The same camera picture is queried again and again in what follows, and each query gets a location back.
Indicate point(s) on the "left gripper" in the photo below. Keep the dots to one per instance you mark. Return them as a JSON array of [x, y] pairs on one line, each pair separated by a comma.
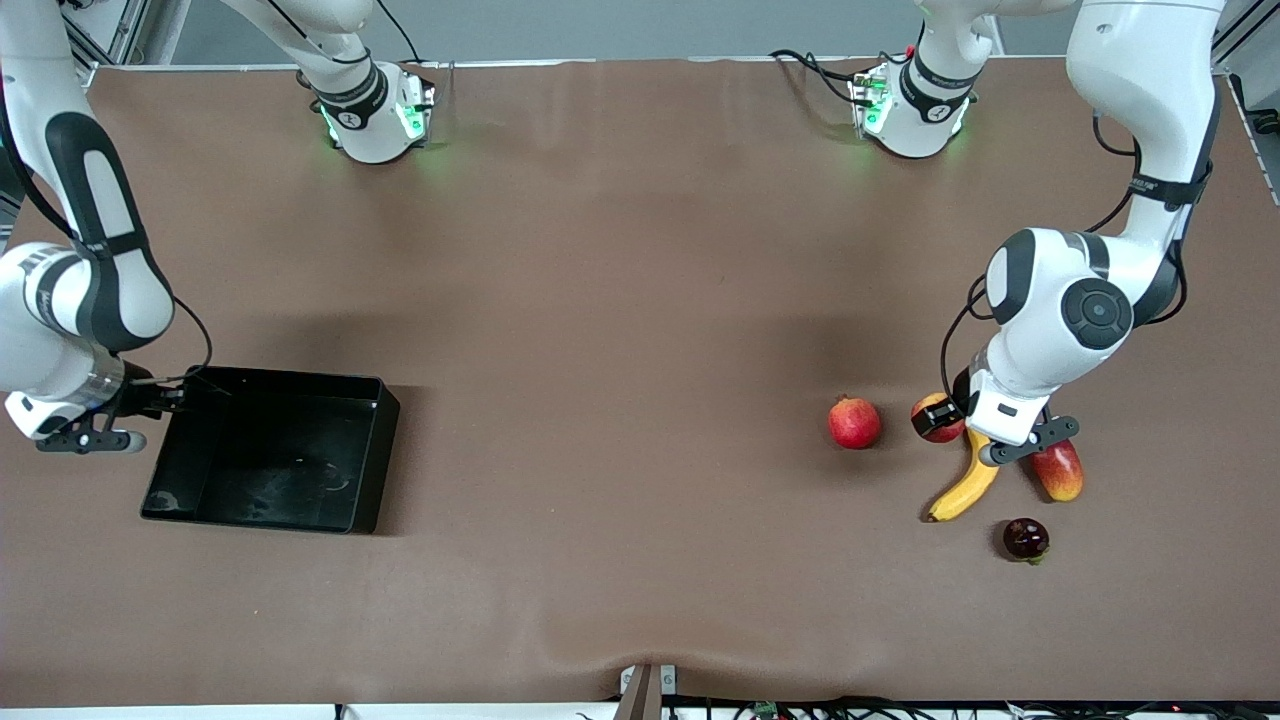
[[958, 393]]

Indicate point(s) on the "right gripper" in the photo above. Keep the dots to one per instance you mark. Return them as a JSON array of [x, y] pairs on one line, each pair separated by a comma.
[[143, 398]]

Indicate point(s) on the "red yellow apple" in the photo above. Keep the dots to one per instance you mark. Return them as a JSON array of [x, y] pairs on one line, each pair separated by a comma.
[[951, 431]]

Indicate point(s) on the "yellow banana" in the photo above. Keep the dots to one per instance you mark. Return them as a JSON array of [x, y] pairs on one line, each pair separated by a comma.
[[970, 490]]

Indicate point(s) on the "black rectangular box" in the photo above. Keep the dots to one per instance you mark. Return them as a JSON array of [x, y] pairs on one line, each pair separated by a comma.
[[300, 450]]

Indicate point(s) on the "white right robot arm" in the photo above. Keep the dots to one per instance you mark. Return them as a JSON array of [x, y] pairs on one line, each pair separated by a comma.
[[100, 200]]

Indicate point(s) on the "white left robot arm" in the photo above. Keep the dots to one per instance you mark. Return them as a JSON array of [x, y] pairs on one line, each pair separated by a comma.
[[1140, 80]]

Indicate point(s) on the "red pomegranate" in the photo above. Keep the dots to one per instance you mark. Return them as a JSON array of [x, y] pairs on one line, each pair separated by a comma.
[[854, 424]]

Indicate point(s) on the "red orange mango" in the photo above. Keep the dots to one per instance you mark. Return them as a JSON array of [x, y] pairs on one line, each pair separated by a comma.
[[1062, 478]]

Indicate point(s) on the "dark purple mangosteen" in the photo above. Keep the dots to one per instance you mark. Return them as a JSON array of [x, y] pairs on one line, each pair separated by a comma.
[[1025, 538]]

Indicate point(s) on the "brown table mat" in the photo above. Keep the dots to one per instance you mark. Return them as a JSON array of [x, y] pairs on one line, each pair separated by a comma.
[[600, 200]]

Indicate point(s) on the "aluminium frame post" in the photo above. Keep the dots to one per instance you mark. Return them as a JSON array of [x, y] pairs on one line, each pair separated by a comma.
[[1245, 35], [120, 25]]

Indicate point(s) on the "grey bracket with white labels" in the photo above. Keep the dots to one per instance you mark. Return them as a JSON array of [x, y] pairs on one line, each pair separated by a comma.
[[638, 695]]

